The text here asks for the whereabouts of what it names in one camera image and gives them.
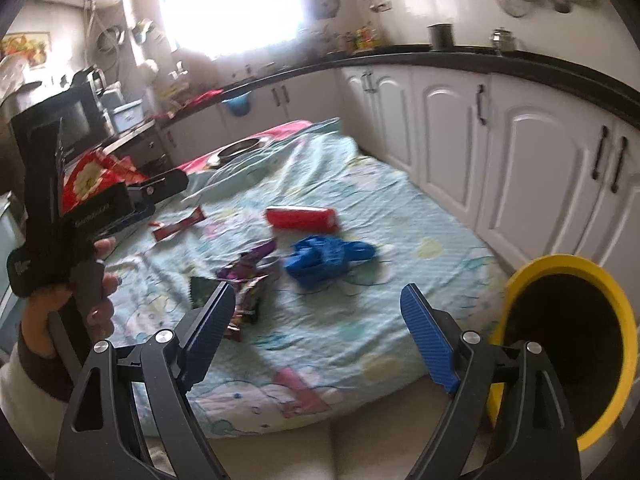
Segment purple snack wrapper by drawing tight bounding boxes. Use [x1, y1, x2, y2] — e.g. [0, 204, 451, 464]
[215, 237, 277, 281]

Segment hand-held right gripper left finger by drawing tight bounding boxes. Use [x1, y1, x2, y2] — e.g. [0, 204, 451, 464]
[56, 281, 237, 480]

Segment red snack wrapper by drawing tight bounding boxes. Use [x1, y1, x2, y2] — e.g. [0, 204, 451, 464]
[151, 207, 207, 242]

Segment fruit wall picture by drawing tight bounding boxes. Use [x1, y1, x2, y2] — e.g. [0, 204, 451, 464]
[0, 32, 51, 61]

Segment coiled hose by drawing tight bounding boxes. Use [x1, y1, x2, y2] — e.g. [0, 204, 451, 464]
[95, 25, 127, 54]

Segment red cloth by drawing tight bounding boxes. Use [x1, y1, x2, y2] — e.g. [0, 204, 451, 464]
[177, 89, 225, 111]

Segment dark metal pot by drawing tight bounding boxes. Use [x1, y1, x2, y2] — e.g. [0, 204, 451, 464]
[427, 22, 455, 51]

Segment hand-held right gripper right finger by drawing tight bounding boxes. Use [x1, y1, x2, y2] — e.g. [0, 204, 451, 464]
[400, 282, 584, 480]

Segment dark green snack wrapper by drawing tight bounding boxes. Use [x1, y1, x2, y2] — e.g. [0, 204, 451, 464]
[189, 276, 221, 311]

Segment metal basin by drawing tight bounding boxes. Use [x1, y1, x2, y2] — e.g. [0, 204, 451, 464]
[215, 136, 274, 161]

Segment cartoon cat printed blanket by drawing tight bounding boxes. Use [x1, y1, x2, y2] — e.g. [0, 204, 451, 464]
[102, 117, 512, 439]

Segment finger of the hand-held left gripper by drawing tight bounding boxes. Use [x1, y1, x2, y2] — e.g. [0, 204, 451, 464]
[124, 169, 190, 204]

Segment blue hanging basin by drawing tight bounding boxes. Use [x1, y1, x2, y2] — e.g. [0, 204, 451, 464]
[222, 95, 252, 116]

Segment person's legs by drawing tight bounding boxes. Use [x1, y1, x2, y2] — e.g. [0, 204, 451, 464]
[142, 372, 501, 480]

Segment brown snack wrapper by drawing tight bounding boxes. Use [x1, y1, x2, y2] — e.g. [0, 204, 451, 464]
[227, 277, 264, 342]

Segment black microwave oven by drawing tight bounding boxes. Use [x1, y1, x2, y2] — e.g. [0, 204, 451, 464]
[55, 72, 119, 157]

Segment red cylindrical can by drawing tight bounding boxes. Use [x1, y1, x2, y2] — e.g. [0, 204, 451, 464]
[265, 205, 341, 235]

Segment steel teapot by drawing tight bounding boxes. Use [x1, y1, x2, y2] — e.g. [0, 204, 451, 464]
[489, 27, 516, 54]

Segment black kitchen countertop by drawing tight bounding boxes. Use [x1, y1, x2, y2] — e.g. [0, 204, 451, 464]
[150, 42, 640, 127]

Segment bright kitchen window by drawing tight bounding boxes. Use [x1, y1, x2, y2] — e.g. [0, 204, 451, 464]
[160, 0, 312, 57]

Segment light blue storage box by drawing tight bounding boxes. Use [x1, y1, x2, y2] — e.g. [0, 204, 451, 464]
[107, 100, 146, 134]

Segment person's left hand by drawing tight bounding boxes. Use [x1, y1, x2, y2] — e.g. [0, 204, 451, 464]
[20, 238, 121, 357]

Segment person's left forearm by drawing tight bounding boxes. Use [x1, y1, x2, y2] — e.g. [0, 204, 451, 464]
[0, 330, 77, 442]

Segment black bin with yellow rim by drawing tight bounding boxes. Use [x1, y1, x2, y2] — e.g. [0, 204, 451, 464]
[485, 254, 639, 452]

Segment red snack bag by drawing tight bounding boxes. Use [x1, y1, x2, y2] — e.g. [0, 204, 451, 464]
[60, 152, 108, 212]

